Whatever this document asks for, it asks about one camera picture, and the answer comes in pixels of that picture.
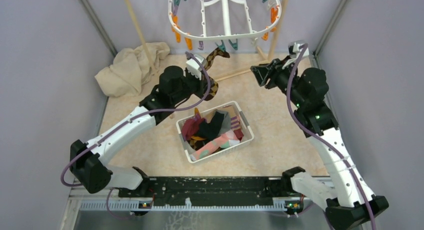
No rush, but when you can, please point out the thin brown argyle sock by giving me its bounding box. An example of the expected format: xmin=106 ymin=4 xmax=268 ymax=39
xmin=202 ymin=46 xmax=231 ymax=101

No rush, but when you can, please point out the beige crumpled cloth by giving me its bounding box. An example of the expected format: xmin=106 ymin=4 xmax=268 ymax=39
xmin=94 ymin=42 xmax=170 ymax=98

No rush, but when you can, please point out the maroon purple sock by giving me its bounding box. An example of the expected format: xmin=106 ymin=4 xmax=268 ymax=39
xmin=181 ymin=108 xmax=205 ymax=141

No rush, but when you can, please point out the striped beige maroon sock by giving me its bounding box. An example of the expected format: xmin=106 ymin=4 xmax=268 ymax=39
xmin=205 ymin=106 xmax=245 ymax=140

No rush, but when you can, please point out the wooden drying rack frame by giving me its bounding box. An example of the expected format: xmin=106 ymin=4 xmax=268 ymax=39
xmin=119 ymin=0 xmax=293 ymax=81

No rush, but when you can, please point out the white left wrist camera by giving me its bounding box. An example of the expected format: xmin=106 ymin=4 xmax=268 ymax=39
xmin=186 ymin=54 xmax=207 ymax=80

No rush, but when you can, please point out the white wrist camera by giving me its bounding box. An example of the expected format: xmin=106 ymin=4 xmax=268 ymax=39
xmin=283 ymin=40 xmax=310 ymax=68
xmin=186 ymin=54 xmax=207 ymax=80

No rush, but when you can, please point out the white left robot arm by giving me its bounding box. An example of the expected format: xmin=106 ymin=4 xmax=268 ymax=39
xmin=65 ymin=65 xmax=212 ymax=197

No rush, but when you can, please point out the pink sock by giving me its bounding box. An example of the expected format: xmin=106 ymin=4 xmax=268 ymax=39
xmin=189 ymin=130 xmax=241 ymax=161

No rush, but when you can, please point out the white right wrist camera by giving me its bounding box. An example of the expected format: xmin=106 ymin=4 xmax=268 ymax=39
xmin=283 ymin=40 xmax=310 ymax=68

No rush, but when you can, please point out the aluminium front rail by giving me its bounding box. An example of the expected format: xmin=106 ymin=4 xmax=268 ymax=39
xmin=68 ymin=177 xmax=369 ymax=212

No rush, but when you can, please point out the grey sock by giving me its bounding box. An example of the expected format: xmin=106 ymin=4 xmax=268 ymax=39
xmin=219 ymin=115 xmax=231 ymax=135

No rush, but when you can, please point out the white oval clip hanger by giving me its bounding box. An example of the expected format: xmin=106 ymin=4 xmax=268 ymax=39
xmin=167 ymin=0 xmax=288 ymax=44

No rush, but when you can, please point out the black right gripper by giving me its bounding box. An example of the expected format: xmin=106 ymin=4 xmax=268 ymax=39
xmin=250 ymin=55 xmax=306 ymax=108

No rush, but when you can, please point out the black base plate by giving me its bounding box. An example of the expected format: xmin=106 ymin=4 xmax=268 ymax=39
xmin=118 ymin=176 xmax=307 ymax=210

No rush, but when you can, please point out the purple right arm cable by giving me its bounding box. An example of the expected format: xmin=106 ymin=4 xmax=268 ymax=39
xmin=285 ymin=43 xmax=379 ymax=230

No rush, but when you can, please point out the black sock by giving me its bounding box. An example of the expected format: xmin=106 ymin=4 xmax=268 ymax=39
xmin=196 ymin=113 xmax=224 ymax=140

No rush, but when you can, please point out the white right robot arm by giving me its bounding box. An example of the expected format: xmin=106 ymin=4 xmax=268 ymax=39
xmin=251 ymin=59 xmax=389 ymax=229

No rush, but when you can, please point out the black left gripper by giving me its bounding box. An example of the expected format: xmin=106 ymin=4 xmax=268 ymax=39
xmin=172 ymin=68 xmax=214 ymax=105

